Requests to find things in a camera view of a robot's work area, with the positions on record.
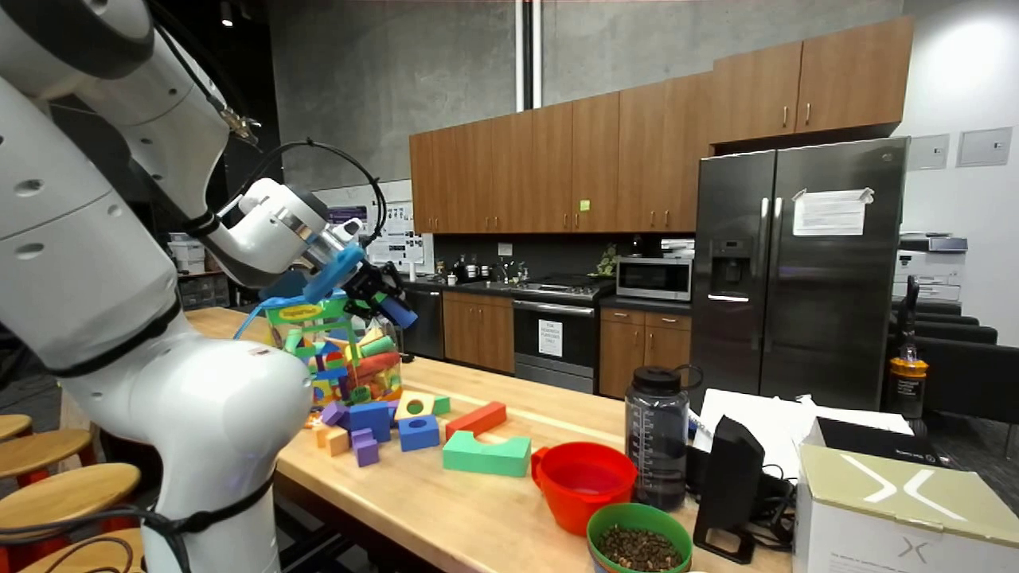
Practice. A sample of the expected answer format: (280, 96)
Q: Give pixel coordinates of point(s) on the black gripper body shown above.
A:
(366, 283)

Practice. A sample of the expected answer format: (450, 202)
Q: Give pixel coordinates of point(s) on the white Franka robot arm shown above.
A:
(85, 265)

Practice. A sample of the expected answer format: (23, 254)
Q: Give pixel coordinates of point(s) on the cream foam block with hole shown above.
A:
(414, 407)

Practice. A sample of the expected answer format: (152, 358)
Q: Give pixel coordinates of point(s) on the small green foam block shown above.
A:
(440, 407)

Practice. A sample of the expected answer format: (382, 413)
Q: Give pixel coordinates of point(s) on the blue notched foam block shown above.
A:
(417, 435)

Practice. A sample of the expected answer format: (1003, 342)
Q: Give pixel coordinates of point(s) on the tan foam block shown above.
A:
(333, 441)

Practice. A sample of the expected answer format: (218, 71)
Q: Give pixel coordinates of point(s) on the red rectangular foam block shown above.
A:
(477, 423)

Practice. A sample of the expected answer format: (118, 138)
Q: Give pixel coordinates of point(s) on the green arch foam block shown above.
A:
(486, 457)

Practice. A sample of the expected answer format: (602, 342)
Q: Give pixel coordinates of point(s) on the black dishwasher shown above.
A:
(426, 323)

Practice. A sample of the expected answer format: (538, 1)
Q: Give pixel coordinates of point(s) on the whiteboard with papers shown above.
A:
(410, 245)

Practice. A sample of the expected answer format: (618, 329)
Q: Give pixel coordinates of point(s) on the wooden cabinet under sink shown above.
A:
(478, 333)

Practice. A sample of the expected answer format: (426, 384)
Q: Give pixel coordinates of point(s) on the white paper on oven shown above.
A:
(548, 339)

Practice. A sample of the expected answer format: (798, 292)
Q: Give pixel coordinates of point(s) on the stainless oven range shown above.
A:
(557, 371)

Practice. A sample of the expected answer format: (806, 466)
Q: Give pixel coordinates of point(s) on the wooden upper cabinets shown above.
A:
(529, 171)

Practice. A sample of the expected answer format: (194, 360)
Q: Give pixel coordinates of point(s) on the green potted plant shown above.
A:
(605, 263)

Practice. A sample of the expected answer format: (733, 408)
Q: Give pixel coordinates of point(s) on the wooden cabinet under microwave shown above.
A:
(640, 352)

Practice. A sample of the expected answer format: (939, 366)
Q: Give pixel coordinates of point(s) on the stainless microwave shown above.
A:
(655, 283)

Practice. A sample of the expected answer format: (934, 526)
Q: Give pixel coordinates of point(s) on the white vertical pipe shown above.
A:
(529, 54)

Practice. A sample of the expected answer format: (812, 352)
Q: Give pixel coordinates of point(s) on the red plastic bowl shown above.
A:
(584, 494)

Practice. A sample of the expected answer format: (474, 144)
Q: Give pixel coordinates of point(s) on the green plastic bowl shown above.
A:
(609, 526)

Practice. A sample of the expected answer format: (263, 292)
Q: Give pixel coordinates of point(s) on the round wooden stool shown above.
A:
(12, 425)
(41, 452)
(65, 497)
(97, 555)

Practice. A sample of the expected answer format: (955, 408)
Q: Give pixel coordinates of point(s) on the dark dried beans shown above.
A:
(640, 549)

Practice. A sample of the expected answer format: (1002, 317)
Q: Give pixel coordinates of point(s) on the black standing device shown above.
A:
(733, 479)

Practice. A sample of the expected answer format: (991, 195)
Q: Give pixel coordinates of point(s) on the white paper stack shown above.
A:
(764, 420)

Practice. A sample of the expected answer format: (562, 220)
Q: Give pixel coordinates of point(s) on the white paper on fridge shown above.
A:
(833, 212)

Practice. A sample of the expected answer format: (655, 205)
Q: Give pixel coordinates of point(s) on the stainless steel fridge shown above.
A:
(839, 307)

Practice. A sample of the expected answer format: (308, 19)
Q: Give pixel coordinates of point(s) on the wooden cabinet above fridge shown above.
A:
(828, 83)

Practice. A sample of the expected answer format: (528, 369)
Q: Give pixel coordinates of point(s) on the black flat tablet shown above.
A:
(881, 441)

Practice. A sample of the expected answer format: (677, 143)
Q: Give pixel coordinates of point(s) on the bottle with orange band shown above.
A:
(910, 371)

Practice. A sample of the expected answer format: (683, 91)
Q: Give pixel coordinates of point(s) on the white office printer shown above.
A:
(934, 265)

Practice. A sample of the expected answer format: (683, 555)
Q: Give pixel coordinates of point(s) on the white cardboard box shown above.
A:
(901, 497)

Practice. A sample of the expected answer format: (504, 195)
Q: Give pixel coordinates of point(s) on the blue wrapped wrist camera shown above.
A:
(336, 276)

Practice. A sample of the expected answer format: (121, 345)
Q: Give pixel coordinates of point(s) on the grey wall panel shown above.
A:
(984, 148)
(932, 152)

